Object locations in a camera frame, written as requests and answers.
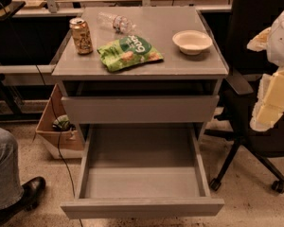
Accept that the cardboard box on floor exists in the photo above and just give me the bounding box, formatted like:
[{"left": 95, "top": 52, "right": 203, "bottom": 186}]
[{"left": 36, "top": 84, "right": 83, "bottom": 159}]

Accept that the white paper bowl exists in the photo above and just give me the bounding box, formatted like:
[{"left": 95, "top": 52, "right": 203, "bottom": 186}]
[{"left": 172, "top": 30, "right": 213, "bottom": 56}]

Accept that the clear plastic water bottle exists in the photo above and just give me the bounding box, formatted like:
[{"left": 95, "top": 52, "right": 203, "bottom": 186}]
[{"left": 98, "top": 12, "right": 135, "bottom": 34}]

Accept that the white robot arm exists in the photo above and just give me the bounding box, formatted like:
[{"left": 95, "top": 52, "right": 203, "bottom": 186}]
[{"left": 247, "top": 10, "right": 284, "bottom": 131}]

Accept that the person leg in jeans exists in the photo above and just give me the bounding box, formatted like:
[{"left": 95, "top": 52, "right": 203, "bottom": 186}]
[{"left": 0, "top": 128, "right": 24, "bottom": 210}]

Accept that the gold soda can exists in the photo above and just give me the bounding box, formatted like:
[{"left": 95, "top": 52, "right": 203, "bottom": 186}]
[{"left": 69, "top": 17, "right": 93, "bottom": 55}]

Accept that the black floor cable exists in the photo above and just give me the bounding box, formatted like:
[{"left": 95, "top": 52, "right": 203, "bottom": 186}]
[{"left": 34, "top": 64, "right": 84, "bottom": 227}]

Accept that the grey top drawer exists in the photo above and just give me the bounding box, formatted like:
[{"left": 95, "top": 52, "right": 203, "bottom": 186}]
[{"left": 62, "top": 96, "right": 219, "bottom": 124}]

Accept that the black leather shoe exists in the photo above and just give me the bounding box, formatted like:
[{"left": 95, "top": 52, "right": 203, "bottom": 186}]
[{"left": 0, "top": 177, "right": 45, "bottom": 225}]

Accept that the grey drawer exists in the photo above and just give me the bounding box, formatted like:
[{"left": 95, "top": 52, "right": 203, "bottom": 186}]
[
  {"left": 61, "top": 124, "right": 224, "bottom": 218},
  {"left": 62, "top": 96, "right": 219, "bottom": 124}
]

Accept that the green chip bag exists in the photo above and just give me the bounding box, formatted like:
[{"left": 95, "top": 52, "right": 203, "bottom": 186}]
[{"left": 98, "top": 35, "right": 164, "bottom": 72}]

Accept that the grey drawer cabinet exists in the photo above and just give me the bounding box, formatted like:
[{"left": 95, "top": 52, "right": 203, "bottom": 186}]
[{"left": 53, "top": 7, "right": 229, "bottom": 145}]

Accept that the black office chair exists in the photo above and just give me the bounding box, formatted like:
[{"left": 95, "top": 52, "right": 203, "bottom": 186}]
[{"left": 204, "top": 0, "right": 284, "bottom": 195}]

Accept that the green item in box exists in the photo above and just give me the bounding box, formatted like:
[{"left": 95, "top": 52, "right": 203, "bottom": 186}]
[{"left": 52, "top": 114, "right": 75, "bottom": 131}]

